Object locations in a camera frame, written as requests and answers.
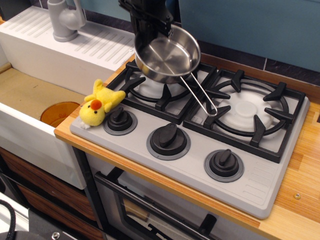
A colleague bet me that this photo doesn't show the black burner grate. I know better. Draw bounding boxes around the black burner grate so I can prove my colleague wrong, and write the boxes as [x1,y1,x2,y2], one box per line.
[183,69,310,164]
[107,60,217,125]

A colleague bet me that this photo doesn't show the black left burner grate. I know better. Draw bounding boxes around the black left burner grate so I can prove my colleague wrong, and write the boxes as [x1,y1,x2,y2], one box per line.
[107,60,217,125]

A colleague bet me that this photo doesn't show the orange plastic plate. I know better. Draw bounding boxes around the orange plastic plate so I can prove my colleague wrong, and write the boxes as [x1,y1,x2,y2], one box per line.
[40,101,80,128]

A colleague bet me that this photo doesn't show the grey toy faucet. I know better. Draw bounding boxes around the grey toy faucet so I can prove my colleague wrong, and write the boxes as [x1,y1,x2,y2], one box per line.
[47,0,86,43]

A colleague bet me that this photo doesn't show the black middle stove knob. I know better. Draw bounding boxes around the black middle stove knob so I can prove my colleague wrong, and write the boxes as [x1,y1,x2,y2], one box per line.
[146,123,191,161]

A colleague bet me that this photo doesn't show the stainless steel pan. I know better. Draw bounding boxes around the stainless steel pan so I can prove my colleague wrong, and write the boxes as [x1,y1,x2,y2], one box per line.
[134,25,218,117]

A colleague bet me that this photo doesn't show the black stove knob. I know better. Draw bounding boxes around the black stove knob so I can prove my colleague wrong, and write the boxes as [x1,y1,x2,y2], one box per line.
[204,149,245,183]
[146,123,191,161]
[102,107,138,136]

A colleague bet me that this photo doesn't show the black left stove knob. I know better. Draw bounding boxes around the black left stove knob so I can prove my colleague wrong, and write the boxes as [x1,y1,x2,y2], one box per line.
[102,107,138,136]

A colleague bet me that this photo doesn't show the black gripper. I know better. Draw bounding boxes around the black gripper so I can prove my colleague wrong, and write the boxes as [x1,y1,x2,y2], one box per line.
[118,0,174,47]

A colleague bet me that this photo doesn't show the yellow stuffed duck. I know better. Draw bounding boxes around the yellow stuffed duck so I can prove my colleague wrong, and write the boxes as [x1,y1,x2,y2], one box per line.
[79,79,126,129]

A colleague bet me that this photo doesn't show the grey toy stove top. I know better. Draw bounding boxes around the grey toy stove top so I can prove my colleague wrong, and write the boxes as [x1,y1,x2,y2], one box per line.
[69,46,311,220]

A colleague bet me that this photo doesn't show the toy oven door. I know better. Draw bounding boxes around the toy oven door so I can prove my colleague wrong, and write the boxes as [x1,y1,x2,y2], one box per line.
[93,166,226,240]

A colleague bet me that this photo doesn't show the black right burner grate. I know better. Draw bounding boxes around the black right burner grate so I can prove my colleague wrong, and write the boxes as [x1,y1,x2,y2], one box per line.
[183,69,310,164]

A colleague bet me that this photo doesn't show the black braided cable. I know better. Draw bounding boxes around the black braided cable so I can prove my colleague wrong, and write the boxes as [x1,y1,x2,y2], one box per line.
[0,199,17,240]

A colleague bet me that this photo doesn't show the black right stove knob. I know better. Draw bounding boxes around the black right stove knob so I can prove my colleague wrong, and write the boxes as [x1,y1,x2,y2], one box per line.
[204,149,245,183]

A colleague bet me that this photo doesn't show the white toy sink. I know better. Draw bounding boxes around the white toy sink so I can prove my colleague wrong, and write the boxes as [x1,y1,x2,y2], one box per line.
[0,6,134,190]

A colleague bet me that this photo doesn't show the wooden drawer cabinet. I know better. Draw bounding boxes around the wooden drawer cabinet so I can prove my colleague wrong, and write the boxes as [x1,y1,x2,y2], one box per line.
[0,148,105,240]

